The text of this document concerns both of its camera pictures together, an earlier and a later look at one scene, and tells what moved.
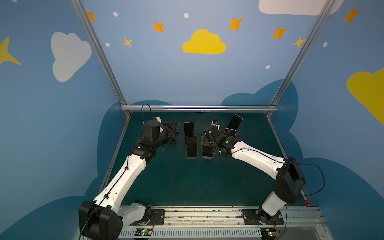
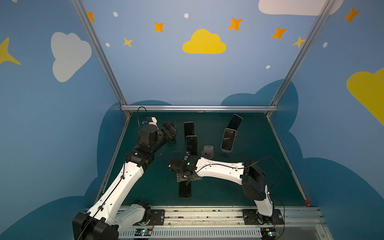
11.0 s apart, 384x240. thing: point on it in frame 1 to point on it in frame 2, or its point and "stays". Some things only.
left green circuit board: (143, 232) stays
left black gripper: (169, 130) stays
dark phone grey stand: (207, 152) to (185, 190)
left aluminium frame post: (102, 55) stays
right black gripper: (208, 138) to (186, 176)
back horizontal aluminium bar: (199, 107) stays
